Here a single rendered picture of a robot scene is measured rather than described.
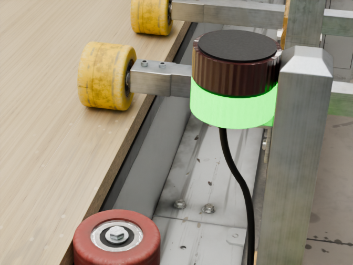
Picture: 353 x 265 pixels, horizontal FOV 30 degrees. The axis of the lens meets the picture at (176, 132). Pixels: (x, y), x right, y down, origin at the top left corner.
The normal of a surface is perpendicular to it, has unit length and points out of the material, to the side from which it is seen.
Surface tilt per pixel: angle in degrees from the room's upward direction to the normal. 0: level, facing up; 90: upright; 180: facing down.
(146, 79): 90
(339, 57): 90
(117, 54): 25
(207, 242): 0
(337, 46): 90
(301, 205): 90
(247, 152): 0
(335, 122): 0
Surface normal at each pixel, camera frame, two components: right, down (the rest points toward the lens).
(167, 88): -0.19, 0.49
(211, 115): -0.52, 0.42
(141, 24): -0.19, 0.73
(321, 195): 0.03, -0.86
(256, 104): 0.43, 0.47
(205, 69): -0.74, 0.32
